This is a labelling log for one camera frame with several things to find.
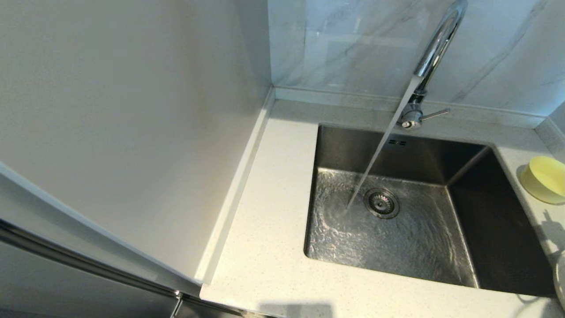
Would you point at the yellow plastic bowl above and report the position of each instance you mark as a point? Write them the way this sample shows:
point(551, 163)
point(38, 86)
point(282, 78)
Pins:
point(545, 179)

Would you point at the white ceramic bowl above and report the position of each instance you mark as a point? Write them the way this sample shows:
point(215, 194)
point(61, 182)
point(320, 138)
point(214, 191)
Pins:
point(561, 278)

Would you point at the stainless steel sink basin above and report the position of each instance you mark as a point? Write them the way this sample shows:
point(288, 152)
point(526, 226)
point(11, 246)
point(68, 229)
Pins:
point(419, 251)

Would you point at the round metal drain strainer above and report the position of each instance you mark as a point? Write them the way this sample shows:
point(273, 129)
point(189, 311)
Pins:
point(382, 203)

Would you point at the tall grey cabinet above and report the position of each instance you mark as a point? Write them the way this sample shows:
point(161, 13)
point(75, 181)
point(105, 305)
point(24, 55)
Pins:
point(132, 110)

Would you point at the chrome gooseneck faucet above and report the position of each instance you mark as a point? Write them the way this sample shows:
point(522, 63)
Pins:
point(437, 44)

